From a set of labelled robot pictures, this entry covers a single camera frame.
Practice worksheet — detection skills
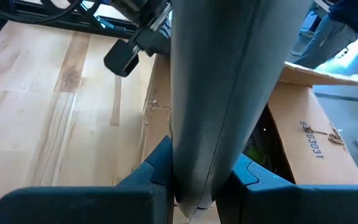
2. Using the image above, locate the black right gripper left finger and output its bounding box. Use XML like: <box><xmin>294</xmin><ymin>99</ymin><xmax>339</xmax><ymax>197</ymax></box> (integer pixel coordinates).
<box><xmin>0</xmin><ymin>135</ymin><xmax>175</xmax><ymax>224</ymax></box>

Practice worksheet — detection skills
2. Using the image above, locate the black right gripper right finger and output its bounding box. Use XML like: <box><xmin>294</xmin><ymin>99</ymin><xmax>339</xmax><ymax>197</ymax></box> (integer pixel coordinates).
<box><xmin>216</xmin><ymin>154</ymin><xmax>358</xmax><ymax>224</ymax></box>

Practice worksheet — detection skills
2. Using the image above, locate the green item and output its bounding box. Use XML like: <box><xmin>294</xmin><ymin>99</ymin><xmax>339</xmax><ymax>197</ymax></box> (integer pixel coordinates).
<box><xmin>249</xmin><ymin>144</ymin><xmax>269</xmax><ymax>167</ymax></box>

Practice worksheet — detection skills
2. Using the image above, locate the brown cardboard box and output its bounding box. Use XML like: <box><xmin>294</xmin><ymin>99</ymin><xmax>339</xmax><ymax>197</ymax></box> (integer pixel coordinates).
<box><xmin>140</xmin><ymin>0</ymin><xmax>358</xmax><ymax>218</ymax></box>

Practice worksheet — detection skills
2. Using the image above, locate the black aluminium table frame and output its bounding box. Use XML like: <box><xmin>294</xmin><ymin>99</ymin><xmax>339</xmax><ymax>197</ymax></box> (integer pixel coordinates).
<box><xmin>0</xmin><ymin>0</ymin><xmax>138</xmax><ymax>57</ymax></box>

